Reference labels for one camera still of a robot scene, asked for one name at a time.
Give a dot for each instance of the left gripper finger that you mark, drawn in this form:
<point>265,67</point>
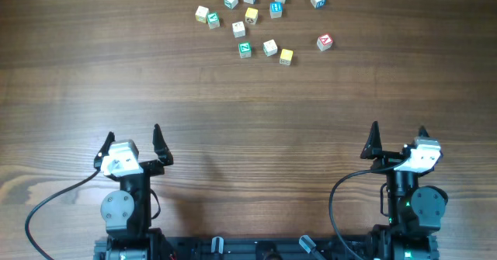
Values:
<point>104,151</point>
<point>160,147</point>

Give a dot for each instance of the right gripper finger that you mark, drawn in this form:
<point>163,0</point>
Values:
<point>373,147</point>
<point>423,132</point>

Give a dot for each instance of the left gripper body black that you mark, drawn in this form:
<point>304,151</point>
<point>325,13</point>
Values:
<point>149,170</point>

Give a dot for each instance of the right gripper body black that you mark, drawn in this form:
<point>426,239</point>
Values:
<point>388,158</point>

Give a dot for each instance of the red A block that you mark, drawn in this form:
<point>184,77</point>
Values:
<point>324,42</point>

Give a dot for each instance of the green Z block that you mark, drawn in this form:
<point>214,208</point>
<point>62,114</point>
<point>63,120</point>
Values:
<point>245,50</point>

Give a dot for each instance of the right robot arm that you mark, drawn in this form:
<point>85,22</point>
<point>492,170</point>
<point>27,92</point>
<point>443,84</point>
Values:
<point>414,211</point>

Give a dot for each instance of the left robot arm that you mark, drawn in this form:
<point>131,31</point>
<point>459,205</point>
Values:
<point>127,211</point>

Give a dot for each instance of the yellow top block lower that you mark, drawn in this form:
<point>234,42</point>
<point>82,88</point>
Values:
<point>286,57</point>

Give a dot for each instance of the green V block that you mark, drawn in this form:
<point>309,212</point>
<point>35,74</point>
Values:
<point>213,20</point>

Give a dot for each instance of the white block red side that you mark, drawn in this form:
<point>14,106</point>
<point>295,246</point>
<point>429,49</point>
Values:
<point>238,29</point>

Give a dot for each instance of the yellow edge block far left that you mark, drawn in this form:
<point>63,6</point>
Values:
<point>201,14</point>

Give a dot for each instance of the yellow top block upper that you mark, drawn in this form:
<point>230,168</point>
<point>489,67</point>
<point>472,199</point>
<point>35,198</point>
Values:
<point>251,16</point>

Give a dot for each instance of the teal sided block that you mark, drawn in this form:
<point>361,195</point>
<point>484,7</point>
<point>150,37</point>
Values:
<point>231,4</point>

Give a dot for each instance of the blue H block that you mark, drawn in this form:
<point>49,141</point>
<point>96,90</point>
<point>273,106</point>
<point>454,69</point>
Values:
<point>275,10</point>

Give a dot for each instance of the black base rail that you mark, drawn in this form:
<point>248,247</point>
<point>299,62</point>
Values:
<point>191,248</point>

